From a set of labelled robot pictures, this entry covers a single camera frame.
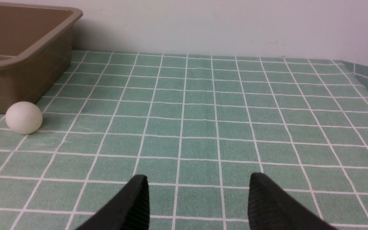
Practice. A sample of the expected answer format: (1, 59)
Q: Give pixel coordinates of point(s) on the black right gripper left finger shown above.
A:
(127, 210)

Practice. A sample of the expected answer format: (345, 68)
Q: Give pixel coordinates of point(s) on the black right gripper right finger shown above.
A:
(271, 208)

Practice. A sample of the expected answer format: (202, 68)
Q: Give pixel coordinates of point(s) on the white table-tennis ball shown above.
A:
(23, 117)

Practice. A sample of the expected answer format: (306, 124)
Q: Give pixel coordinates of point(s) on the green checkered tablecloth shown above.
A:
(197, 126)

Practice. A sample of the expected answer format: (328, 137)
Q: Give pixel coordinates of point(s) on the brown plastic bin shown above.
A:
(36, 43)

